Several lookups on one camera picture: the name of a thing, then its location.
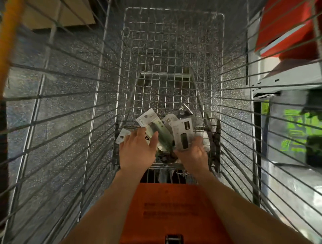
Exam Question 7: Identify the person's right hand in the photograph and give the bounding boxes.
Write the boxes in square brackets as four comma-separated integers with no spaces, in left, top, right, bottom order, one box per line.
[173,136,211,177]

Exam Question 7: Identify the person's left hand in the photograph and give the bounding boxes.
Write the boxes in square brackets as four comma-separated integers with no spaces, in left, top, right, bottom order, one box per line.
[119,127,160,175]

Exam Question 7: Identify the black headed green peeler packet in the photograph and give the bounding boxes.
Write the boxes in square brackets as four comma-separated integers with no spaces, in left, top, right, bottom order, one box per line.
[136,108,175,153]
[115,128,132,145]

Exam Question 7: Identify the grey carded item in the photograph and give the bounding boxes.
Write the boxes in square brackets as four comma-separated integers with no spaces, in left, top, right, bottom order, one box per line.
[162,113,180,132]

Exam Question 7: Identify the orange wire shopping cart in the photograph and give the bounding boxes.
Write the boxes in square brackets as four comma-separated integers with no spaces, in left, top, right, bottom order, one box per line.
[0,0,322,244]

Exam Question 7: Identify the kitchen tools display rack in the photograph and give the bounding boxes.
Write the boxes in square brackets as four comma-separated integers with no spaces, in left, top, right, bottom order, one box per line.
[247,0,322,244]

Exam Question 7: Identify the person's left forearm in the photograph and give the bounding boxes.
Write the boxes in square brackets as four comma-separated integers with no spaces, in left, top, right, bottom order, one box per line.
[60,168,148,244]

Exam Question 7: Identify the person's right forearm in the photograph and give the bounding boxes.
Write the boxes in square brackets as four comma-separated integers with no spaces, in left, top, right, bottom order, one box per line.
[195,170,314,244]

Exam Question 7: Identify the orange cart seat flap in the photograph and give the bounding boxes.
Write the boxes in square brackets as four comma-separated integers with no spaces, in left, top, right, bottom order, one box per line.
[120,182,233,244]

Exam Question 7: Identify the green black packets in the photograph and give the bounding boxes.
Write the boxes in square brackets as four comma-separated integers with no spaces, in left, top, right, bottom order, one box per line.
[279,108,322,154]

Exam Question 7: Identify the red packets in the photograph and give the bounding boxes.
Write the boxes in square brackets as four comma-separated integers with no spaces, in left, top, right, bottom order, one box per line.
[256,0,322,61]

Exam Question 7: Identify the large open cardboard box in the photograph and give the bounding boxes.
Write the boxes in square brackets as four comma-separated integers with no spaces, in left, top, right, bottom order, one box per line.
[22,0,96,30]

